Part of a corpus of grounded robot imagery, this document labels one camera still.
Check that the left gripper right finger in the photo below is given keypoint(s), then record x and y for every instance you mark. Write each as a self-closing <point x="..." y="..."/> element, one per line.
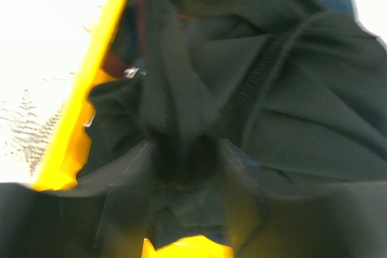
<point x="269" y="216"/>

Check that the yellow plastic tray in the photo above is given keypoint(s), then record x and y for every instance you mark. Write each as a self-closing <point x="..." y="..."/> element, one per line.
<point x="70" y="145"/>

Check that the floral table mat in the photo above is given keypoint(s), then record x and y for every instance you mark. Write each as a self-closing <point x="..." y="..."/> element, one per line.
<point x="43" y="44"/>

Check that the navy basketball tank top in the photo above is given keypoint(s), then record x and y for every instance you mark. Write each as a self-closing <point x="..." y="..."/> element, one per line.
<point x="126" y="45"/>

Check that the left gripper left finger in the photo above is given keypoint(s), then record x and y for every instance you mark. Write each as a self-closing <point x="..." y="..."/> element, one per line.
<point x="105" y="215"/>

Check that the black tank top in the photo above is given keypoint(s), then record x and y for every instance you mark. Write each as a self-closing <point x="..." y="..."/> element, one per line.
<point x="296" y="87"/>

